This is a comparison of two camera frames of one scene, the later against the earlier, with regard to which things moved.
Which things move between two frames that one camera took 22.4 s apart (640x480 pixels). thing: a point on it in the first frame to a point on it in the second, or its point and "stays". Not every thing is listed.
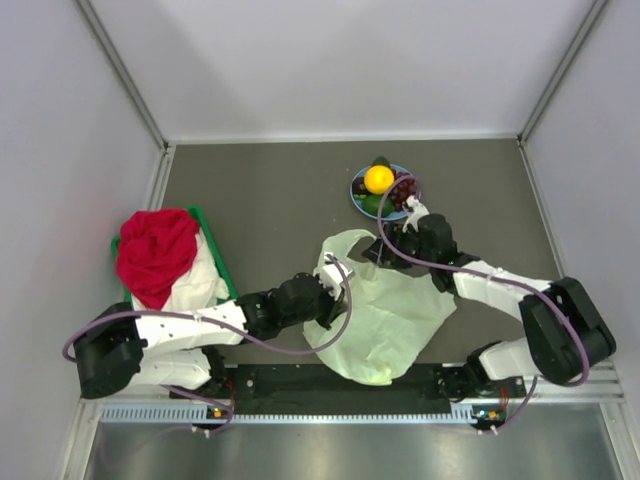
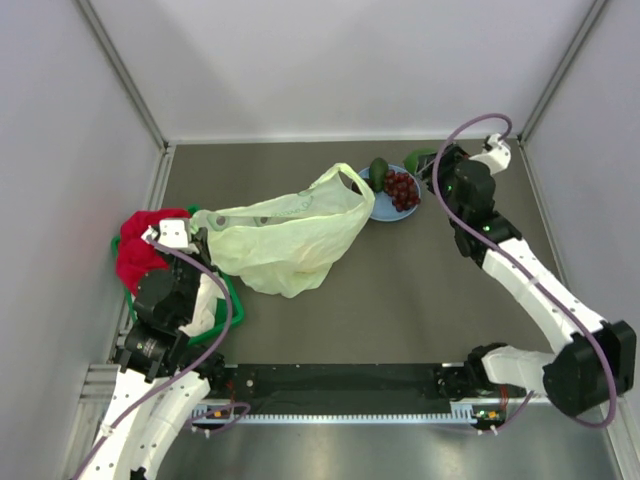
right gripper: x=399 y=233 to x=448 y=160
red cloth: x=157 y=247 stays
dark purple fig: x=358 y=186 stays
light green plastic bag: x=387 y=315 to x=287 y=244
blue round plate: x=359 y=203 to x=396 y=191
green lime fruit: x=372 y=203 to x=411 y=158
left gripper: x=335 y=304 to x=200 y=245
